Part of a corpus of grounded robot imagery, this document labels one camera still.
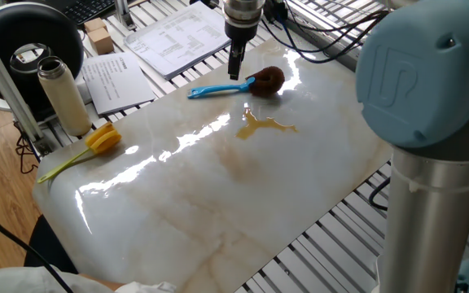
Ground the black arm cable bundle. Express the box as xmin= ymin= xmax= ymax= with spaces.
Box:
xmin=261 ymin=0 xmax=390 ymax=64

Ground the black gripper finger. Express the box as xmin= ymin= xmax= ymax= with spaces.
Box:
xmin=227 ymin=42 xmax=247 ymax=81

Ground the white printed booklet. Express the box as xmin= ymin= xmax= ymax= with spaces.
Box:
xmin=81 ymin=51 xmax=156 ymax=116

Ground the light wooden block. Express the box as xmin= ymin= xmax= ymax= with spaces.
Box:
xmin=83 ymin=17 xmax=108 ymax=33

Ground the silver stand post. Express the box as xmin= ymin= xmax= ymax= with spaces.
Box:
xmin=114 ymin=0 xmax=138 ymax=32

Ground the yellow brush with green handle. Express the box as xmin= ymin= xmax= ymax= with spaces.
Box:
xmin=37 ymin=121 xmax=123 ymax=184

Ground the black round fan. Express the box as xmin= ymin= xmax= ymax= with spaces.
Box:
xmin=0 ymin=2 xmax=85 ymax=123

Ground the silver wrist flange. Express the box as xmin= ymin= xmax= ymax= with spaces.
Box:
xmin=221 ymin=0 xmax=266 ymax=28

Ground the person white shirt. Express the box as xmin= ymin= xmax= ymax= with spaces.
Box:
xmin=0 ymin=266 xmax=177 ymax=293

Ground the black keyboard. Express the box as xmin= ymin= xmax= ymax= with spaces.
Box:
xmin=42 ymin=0 xmax=138 ymax=26

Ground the aluminium frame post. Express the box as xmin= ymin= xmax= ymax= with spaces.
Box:
xmin=0 ymin=14 xmax=55 ymax=158

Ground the thick black hanging cable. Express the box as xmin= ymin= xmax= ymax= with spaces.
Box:
xmin=0 ymin=198 xmax=75 ymax=293

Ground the small cardboard box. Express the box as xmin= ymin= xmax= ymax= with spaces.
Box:
xmin=86 ymin=27 xmax=116 ymax=56

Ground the printed paper stack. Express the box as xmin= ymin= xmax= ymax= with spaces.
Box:
xmin=123 ymin=1 xmax=244 ymax=81

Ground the black base cable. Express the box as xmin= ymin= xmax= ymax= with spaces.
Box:
xmin=367 ymin=177 xmax=392 ymax=212

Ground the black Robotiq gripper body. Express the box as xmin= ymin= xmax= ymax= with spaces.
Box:
xmin=224 ymin=20 xmax=256 ymax=44

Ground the tangled black floor cable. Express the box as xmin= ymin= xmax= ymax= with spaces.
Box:
xmin=14 ymin=121 xmax=40 ymax=175

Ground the cream thermos bottle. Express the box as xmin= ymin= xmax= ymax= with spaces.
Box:
xmin=37 ymin=55 xmax=93 ymax=138

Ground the white marble pattern slab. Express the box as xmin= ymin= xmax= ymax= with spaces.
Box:
xmin=32 ymin=38 xmax=394 ymax=293

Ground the blue handled brown brush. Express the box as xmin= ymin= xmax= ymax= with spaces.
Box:
xmin=186 ymin=65 xmax=287 ymax=100

